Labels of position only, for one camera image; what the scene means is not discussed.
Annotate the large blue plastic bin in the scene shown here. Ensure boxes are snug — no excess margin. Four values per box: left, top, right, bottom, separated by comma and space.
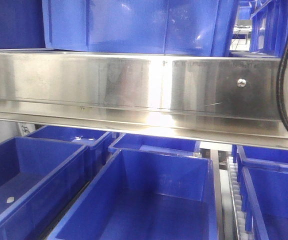
42, 0, 239, 57

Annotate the blue bin lower left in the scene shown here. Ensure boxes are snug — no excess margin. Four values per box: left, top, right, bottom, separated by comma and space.
0, 137, 87, 240

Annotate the blue bin upper right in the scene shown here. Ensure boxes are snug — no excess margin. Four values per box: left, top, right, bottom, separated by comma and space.
250, 0, 288, 58

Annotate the blue bin rear left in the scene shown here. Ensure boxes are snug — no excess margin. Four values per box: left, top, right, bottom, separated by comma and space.
27, 125, 114, 180

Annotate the blue bin rear middle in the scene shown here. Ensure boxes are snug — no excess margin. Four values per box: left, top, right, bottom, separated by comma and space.
108, 133, 201, 157

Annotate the white roller conveyor track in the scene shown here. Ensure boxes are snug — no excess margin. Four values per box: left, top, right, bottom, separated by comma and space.
227, 156, 254, 240

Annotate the blue bin lower shelf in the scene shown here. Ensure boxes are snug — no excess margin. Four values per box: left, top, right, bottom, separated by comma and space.
48, 149, 218, 240

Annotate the blue bin lower right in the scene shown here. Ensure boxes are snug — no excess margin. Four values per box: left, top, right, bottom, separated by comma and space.
243, 167, 288, 240

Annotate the blue bin rear right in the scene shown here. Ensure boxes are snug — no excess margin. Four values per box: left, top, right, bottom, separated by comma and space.
237, 145, 288, 172

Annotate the steel rack front rail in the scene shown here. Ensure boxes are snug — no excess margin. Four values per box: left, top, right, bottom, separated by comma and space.
0, 49, 288, 150

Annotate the blue bin on left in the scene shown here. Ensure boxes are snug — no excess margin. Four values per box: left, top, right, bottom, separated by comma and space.
0, 0, 45, 49

